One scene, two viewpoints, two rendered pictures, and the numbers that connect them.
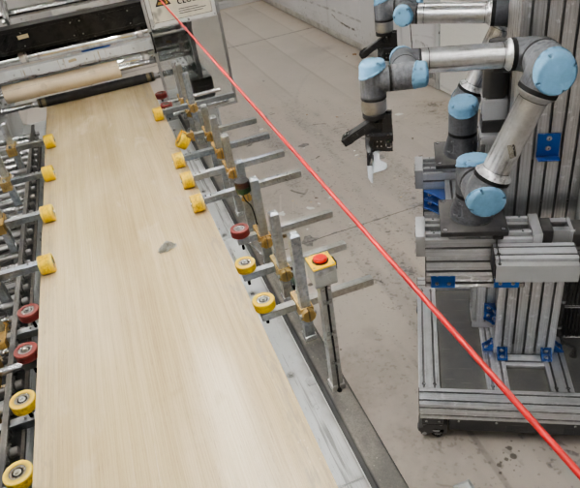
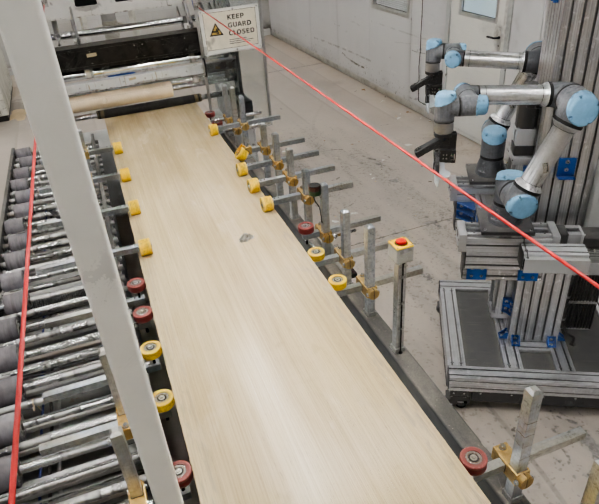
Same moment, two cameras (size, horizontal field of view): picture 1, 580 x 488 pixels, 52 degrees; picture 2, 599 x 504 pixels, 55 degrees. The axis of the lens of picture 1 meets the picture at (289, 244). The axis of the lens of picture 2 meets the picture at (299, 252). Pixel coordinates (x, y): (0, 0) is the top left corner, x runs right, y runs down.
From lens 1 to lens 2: 0.61 m
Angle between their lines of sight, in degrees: 4
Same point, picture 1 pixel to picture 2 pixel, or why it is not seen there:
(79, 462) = (211, 391)
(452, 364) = (474, 348)
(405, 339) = (428, 331)
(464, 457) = (484, 424)
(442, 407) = (468, 380)
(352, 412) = (413, 368)
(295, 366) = not seen: hidden behind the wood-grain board
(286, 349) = not seen: hidden behind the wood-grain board
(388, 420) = not seen: hidden behind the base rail
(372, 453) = (432, 397)
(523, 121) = (556, 145)
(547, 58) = (578, 98)
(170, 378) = (272, 334)
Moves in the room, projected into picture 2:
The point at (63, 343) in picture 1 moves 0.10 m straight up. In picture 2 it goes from (174, 307) to (169, 288)
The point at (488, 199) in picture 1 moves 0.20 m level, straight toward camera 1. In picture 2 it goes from (524, 204) to (527, 230)
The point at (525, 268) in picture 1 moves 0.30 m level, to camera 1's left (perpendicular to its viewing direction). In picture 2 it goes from (547, 262) to (478, 270)
